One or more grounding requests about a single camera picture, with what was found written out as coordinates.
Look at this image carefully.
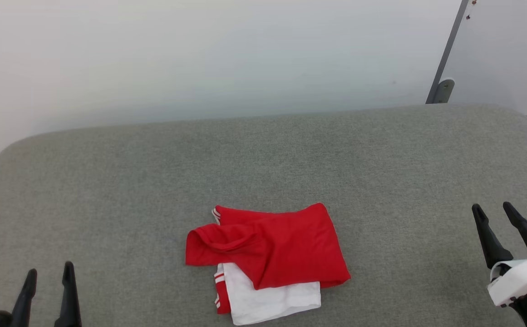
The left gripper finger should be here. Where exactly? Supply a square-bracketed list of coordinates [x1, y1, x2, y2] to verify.
[54, 261, 83, 327]
[10, 268, 38, 327]

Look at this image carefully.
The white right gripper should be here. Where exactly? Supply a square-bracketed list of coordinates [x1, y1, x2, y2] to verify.
[471, 201, 527, 307]

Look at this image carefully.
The red and white t-shirt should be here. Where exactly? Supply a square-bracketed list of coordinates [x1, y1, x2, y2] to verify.
[185, 203, 351, 326]

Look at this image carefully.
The grey fabric sofa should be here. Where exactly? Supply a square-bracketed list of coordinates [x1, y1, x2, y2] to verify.
[0, 104, 527, 327]

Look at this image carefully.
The grey metal post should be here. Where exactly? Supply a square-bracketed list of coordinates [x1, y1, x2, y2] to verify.
[425, 0, 478, 104]

